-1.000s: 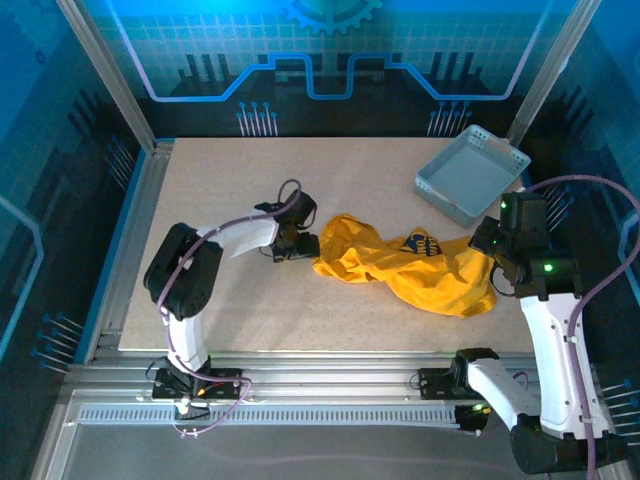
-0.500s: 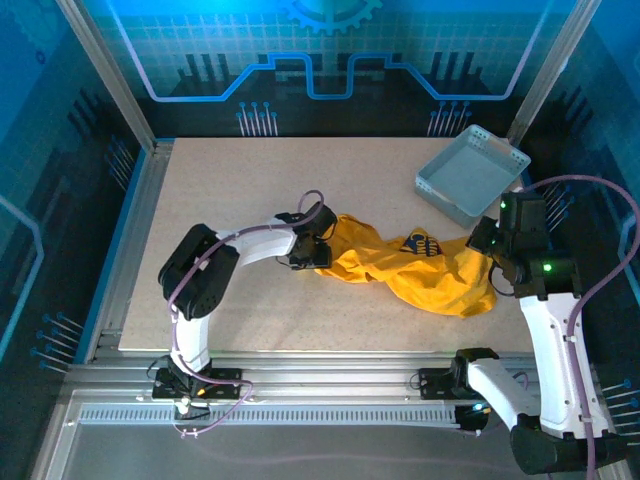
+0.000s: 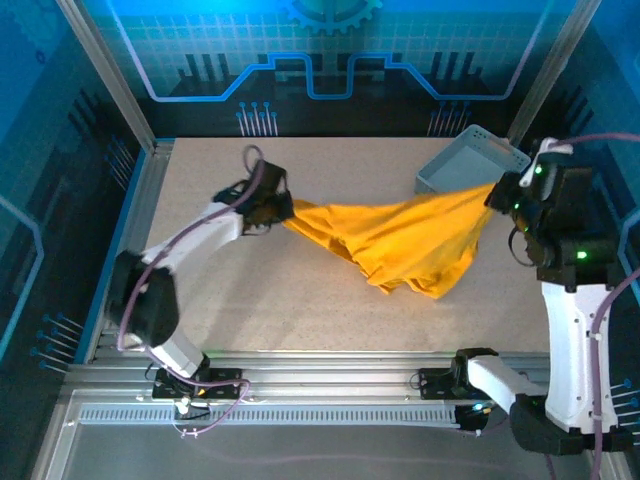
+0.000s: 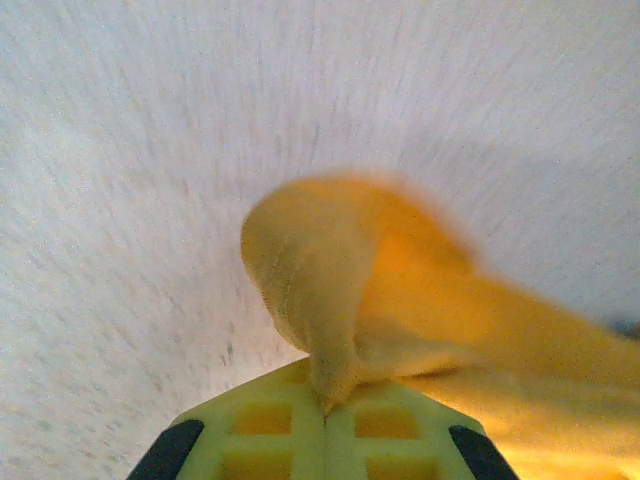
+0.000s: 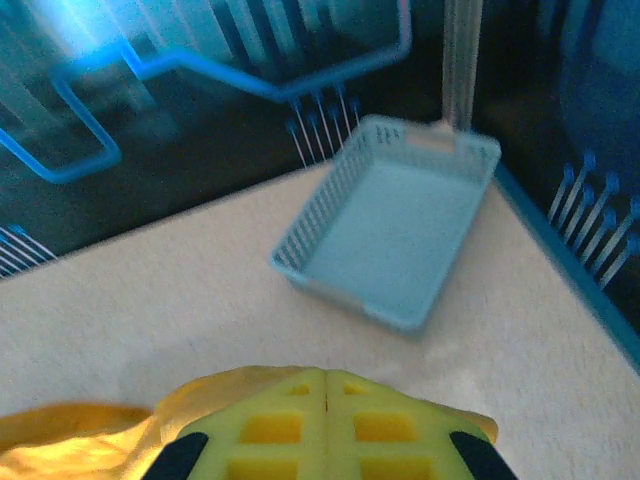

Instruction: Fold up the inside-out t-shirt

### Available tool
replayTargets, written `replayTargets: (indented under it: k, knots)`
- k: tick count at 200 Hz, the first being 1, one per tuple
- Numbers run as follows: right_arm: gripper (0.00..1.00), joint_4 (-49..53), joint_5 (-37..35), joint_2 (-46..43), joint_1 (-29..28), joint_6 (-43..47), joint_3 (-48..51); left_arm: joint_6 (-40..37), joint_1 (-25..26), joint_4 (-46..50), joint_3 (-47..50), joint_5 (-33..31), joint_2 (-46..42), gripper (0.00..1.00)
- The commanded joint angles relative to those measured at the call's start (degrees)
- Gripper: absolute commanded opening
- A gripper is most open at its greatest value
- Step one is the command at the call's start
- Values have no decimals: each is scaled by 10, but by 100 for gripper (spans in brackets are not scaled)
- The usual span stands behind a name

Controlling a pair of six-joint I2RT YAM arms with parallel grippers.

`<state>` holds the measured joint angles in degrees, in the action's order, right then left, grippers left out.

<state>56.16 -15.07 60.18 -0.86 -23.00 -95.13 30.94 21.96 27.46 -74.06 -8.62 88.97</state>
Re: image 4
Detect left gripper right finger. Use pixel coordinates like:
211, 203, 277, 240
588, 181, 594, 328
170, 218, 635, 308
324, 379, 521, 480

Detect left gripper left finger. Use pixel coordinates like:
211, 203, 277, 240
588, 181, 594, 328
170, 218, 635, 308
127, 357, 326, 480

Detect yellow t-shirt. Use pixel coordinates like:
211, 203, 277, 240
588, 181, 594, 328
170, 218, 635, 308
239, 172, 640, 480

